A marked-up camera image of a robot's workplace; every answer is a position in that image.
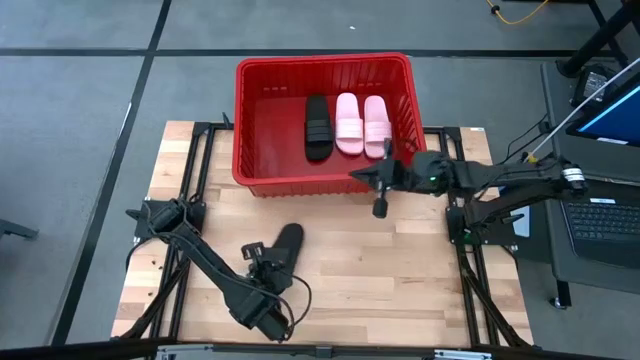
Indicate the red plastic bin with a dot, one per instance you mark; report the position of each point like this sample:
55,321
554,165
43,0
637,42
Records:
280,130

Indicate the black frame rail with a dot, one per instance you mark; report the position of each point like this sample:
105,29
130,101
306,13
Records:
250,350

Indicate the black floor stand foot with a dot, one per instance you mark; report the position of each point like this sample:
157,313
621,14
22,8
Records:
15,229

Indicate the black stand leg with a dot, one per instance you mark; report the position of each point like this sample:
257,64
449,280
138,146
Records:
600,37

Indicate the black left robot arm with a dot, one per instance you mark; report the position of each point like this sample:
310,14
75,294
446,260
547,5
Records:
210,265

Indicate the black power adapter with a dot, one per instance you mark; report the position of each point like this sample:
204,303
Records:
592,82

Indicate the pink rubber slide sandal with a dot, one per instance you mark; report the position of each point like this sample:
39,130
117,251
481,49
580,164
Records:
377,145

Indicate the black rubber slide sandal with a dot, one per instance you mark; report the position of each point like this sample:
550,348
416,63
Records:
319,125
292,237

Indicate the black laptop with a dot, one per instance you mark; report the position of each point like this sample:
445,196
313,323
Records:
600,225

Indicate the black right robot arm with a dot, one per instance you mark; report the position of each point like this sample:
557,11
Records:
525,185

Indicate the white slide sandal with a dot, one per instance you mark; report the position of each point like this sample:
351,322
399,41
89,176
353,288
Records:
348,140

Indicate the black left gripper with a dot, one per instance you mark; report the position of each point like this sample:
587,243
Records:
272,280

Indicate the thin white rod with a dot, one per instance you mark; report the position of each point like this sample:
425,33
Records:
585,109

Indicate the black aluminium table frame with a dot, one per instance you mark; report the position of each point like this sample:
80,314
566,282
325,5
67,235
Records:
454,135
191,160

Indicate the monitor with blue screen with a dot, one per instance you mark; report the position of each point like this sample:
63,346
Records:
615,120

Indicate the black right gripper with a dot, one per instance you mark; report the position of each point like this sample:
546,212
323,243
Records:
425,172

